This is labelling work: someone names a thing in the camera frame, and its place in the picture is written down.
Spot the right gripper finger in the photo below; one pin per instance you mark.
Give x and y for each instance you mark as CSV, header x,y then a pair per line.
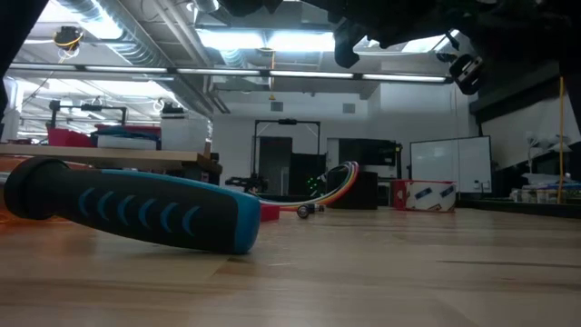
x,y
348,45

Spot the red and white small box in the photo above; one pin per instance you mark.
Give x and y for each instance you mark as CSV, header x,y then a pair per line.
x,y
426,196

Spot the red terminal block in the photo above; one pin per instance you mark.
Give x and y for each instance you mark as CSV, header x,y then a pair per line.
x,y
271,213

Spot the black background robot arm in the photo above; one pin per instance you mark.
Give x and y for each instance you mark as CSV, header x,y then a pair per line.
x,y
247,182

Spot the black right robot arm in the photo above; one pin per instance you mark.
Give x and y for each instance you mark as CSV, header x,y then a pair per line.
x,y
522,27

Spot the black LED light bar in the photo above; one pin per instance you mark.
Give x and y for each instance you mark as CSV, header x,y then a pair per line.
x,y
308,75

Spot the black equipment cabinet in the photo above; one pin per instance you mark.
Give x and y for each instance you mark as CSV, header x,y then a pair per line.
x,y
367,154

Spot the black computer tower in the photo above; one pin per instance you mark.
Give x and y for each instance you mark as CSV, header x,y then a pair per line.
x,y
304,172

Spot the white storage box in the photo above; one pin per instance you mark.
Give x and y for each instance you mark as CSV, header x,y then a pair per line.
x,y
184,134

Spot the whiteboard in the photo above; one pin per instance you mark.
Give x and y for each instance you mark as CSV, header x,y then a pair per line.
x,y
449,165

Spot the small black plug connector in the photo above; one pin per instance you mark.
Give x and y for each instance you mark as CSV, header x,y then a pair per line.
x,y
303,211

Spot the blue fabric bundle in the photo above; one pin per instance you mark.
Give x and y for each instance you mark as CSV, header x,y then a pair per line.
x,y
122,132

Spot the white plastic tray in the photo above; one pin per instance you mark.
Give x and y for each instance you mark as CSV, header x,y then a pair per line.
x,y
127,143

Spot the white lamp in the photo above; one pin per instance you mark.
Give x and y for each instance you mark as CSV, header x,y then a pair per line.
x,y
538,141

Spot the wooden workbench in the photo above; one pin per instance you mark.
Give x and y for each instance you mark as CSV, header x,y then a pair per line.
x,y
113,156

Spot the red plastic bin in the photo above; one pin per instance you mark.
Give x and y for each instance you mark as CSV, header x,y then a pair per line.
x,y
68,138

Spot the row of supply boxes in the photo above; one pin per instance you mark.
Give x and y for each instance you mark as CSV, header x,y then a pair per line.
x,y
540,195

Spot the black dome security camera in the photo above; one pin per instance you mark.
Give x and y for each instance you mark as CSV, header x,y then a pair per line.
x,y
442,57

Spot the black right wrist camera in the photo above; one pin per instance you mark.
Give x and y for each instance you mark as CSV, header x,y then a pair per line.
x,y
466,75

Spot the black metal gantry frame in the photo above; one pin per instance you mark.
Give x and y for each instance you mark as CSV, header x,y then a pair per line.
x,y
287,121
91,108

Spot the black camera device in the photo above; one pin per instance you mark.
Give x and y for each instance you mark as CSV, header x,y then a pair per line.
x,y
172,110

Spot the black ceiling-mounted camera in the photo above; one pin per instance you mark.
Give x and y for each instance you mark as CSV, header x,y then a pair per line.
x,y
68,36

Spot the black aluminium table frame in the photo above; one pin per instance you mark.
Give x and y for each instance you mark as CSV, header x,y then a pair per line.
x,y
522,210

